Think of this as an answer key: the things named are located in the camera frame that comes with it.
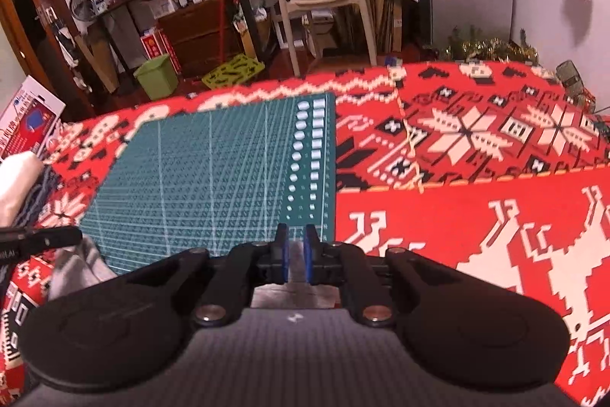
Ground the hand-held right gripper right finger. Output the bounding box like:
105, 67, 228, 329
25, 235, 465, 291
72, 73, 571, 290
303, 224, 465, 326

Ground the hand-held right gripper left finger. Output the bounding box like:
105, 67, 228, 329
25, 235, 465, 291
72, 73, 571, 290
121, 223, 290, 327

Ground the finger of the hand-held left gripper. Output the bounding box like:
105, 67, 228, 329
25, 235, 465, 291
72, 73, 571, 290
0, 225, 85, 252

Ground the grey polo shirt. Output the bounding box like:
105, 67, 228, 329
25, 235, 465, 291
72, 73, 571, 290
48, 235, 344, 310

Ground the white folded garment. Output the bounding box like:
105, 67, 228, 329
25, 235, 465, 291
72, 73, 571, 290
0, 152, 46, 231

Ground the green cutting mat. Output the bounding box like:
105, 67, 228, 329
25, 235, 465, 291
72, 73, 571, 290
79, 92, 338, 277

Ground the red blue printed cardboard box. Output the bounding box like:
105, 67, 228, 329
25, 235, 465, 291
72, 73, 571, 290
0, 76, 66, 160

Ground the red patterned blanket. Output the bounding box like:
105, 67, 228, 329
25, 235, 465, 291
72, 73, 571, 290
0, 61, 610, 407

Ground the lime green flat crate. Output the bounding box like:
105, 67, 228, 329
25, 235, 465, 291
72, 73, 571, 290
201, 55, 266, 90

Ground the green waste bin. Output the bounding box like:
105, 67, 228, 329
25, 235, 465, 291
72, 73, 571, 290
133, 54, 179, 100

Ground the red and white box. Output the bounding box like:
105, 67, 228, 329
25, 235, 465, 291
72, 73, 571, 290
140, 28, 184, 74

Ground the brown wooden drawer cabinet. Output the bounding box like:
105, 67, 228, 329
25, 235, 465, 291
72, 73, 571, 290
157, 0, 239, 76

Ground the electric fan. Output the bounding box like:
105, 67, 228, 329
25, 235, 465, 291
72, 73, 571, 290
69, 0, 103, 24

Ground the green tinsel garland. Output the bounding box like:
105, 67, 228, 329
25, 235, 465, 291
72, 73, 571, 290
436, 26, 539, 64

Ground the olive green pouch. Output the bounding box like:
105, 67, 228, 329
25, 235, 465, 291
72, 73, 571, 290
555, 60, 584, 95

